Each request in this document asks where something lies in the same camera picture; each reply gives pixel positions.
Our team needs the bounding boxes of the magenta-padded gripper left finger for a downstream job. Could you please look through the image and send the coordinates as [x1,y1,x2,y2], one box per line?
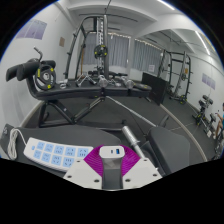
[63,145,108,190]

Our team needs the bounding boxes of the black cable rack machine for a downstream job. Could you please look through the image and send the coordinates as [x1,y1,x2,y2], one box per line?
[64,14,113,81]

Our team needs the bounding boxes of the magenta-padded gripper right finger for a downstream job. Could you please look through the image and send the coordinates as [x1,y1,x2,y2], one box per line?
[120,145,163,190]

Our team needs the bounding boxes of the black yellow-marked weight plate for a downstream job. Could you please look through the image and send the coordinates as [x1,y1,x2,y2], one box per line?
[93,44,108,60]
[34,63,58,91]

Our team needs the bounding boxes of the purple paired wall posters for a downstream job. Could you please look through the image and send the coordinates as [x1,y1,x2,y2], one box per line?
[201,72,217,90]

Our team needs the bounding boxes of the black padded seat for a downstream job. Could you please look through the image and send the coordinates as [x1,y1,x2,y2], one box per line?
[145,114,192,176]

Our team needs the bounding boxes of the person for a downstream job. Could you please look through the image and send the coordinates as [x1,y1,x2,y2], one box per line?
[213,102,224,141]

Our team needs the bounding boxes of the black hyperextension bench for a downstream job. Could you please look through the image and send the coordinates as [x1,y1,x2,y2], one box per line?
[5,46,153,129]

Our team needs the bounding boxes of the black exercise machine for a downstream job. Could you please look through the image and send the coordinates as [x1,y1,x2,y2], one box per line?
[192,94,218,134]

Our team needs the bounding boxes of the white charger block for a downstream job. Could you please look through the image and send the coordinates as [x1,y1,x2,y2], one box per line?
[98,145,126,191]

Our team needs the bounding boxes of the grey window curtain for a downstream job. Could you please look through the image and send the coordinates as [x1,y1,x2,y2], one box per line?
[132,39,163,73]
[81,32,131,69]

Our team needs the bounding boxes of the black power rack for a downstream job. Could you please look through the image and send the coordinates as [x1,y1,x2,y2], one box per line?
[159,49,193,105]

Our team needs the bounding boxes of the chrome dumbbells group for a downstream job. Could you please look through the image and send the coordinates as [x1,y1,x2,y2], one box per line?
[74,73,153,91]

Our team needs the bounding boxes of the long ceiling light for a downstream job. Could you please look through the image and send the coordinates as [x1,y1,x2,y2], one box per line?
[194,30,212,56]
[156,0,176,11]

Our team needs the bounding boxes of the white coiled power cable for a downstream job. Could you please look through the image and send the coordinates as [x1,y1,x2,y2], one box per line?
[7,128,29,160]

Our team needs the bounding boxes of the black upright panel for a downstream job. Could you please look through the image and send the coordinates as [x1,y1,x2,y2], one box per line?
[141,71,168,106]

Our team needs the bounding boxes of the silver barbell bar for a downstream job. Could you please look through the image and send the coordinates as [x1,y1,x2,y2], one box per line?
[121,125,146,159]

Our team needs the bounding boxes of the purple wall poster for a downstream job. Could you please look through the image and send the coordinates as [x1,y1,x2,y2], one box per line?
[14,19,48,41]

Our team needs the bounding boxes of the white power strip blue sockets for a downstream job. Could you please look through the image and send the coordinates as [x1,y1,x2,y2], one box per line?
[23,136,94,173]

